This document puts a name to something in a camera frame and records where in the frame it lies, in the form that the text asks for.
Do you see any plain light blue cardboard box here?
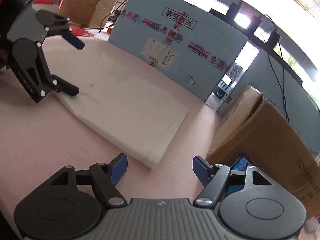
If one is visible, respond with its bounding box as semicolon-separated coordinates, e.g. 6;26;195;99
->
217;42;320;120

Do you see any brown cardboard box with tape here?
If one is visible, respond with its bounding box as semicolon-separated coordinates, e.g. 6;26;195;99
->
206;85;320;220

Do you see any blue printed packet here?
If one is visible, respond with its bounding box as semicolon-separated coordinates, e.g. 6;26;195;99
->
230;154;256;173

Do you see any white towel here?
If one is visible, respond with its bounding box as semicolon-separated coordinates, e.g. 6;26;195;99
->
41;40;189;170

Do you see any thin black cable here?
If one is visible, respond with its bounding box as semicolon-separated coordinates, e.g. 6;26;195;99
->
98;2;125;33

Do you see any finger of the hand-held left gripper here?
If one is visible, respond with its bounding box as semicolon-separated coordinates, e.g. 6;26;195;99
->
14;42;79;103
45;17;85;50

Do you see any brown cardboard box with label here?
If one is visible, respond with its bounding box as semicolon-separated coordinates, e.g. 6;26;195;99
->
58;0;123;28

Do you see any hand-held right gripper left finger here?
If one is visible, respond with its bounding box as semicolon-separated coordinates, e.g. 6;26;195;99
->
31;153;128;208

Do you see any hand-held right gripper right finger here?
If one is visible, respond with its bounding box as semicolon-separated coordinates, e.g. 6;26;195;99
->
192;156;288;208

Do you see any large light blue cardboard box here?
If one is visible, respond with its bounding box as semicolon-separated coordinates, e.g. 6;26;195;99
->
107;0;259;102

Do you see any long black cable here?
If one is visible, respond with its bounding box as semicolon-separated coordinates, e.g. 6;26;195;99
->
260;14;304;125

